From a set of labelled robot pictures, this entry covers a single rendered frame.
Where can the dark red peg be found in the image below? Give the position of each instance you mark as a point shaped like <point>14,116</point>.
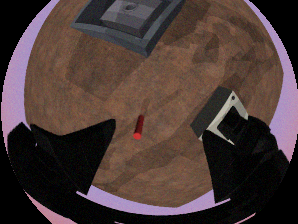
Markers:
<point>138,129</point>

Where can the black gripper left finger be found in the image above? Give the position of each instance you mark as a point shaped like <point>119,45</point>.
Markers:
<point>79,154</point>

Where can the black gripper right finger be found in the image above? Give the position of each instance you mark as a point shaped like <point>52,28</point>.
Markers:
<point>229,166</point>

